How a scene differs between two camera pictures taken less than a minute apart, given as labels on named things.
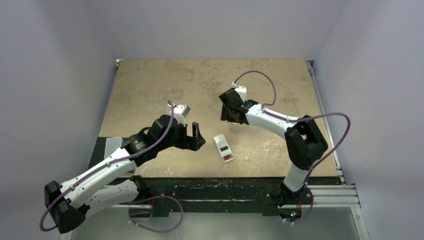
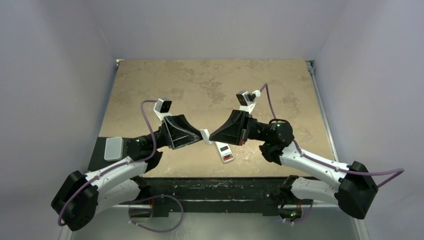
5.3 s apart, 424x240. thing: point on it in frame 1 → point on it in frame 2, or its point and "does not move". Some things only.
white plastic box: [112, 145] does not move
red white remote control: [224, 148] does not move
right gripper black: [228, 108] → [245, 129]
